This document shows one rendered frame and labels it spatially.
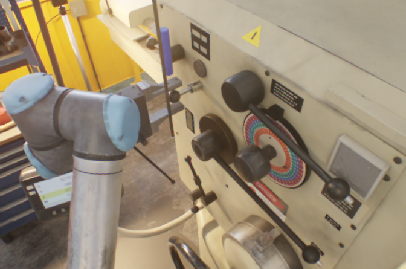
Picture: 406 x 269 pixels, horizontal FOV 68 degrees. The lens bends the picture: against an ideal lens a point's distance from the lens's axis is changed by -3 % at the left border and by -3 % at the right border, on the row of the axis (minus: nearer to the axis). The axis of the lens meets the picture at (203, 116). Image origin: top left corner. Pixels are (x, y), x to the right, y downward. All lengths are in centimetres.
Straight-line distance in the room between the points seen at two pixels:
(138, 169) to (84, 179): 225
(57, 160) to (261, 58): 44
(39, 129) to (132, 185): 215
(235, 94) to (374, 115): 23
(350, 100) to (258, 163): 21
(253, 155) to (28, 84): 42
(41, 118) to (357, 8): 62
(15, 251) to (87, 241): 219
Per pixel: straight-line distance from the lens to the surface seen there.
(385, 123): 47
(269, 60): 57
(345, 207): 61
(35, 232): 276
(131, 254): 241
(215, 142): 78
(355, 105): 48
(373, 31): 63
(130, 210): 258
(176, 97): 75
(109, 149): 52
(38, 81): 60
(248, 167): 58
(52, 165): 67
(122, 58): 339
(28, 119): 59
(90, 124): 52
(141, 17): 192
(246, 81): 57
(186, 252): 75
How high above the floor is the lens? 217
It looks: 44 degrees down
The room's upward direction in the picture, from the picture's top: 2 degrees counter-clockwise
